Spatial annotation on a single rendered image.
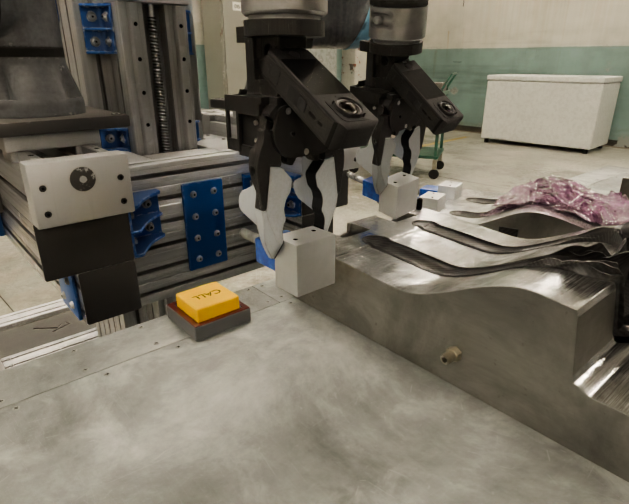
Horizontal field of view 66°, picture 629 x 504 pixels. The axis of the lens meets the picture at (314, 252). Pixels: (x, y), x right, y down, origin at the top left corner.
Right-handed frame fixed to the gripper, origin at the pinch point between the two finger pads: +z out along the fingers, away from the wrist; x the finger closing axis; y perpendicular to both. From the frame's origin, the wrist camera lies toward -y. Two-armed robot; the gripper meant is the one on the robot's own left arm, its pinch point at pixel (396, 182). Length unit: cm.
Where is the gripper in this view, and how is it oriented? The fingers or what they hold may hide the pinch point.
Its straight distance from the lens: 76.1
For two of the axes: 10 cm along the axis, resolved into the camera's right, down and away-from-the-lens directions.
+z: 0.1, 8.4, 5.5
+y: -6.5, -4.1, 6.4
